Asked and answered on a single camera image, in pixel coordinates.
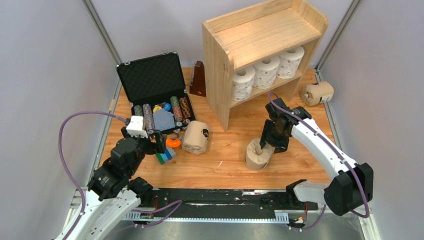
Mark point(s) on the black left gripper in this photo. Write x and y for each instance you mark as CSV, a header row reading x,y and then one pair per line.
x,y
155,146

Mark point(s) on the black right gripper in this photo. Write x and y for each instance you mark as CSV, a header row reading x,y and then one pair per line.
x,y
280,145

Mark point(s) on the brown paper roll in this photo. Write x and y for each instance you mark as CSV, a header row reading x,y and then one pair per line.
x,y
196,136
317,93
255,157

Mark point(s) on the white floral paper roll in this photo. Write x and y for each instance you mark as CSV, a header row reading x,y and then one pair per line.
x,y
289,62
242,83
265,72

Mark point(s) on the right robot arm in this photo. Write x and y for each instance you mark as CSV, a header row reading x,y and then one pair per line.
x,y
351,186

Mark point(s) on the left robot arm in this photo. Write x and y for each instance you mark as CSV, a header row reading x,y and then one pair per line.
x,y
112,191

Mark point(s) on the light wooden two-tier shelf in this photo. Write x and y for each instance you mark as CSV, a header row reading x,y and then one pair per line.
x,y
244,37

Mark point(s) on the orange tape measure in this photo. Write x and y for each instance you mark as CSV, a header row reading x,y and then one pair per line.
x,y
173,142

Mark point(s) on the green blue block stack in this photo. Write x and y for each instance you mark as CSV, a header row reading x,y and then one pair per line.
x,y
167,156

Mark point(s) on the black poker chip case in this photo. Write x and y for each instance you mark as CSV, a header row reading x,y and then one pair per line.
x,y
155,80

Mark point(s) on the dark brown wooden metronome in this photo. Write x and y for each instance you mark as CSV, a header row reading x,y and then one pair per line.
x,y
197,85

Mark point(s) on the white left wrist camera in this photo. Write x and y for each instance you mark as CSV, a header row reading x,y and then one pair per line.
x,y
137,127

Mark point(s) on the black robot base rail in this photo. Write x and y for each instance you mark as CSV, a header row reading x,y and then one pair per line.
x,y
226,206

